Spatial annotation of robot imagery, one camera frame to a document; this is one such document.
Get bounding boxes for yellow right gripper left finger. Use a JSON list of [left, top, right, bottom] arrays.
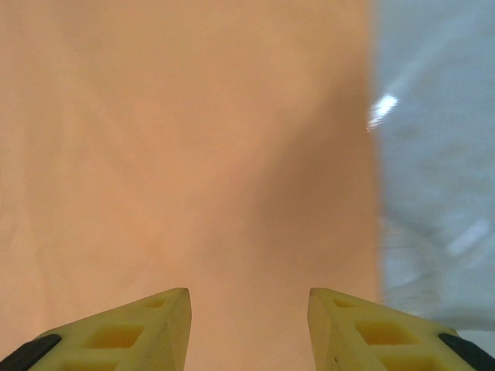
[[11, 287, 193, 371]]

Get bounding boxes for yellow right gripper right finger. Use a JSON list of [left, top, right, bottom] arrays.
[[308, 288, 495, 371]]

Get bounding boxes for orange wrapping paper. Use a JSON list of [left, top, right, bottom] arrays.
[[0, 0, 384, 371]]

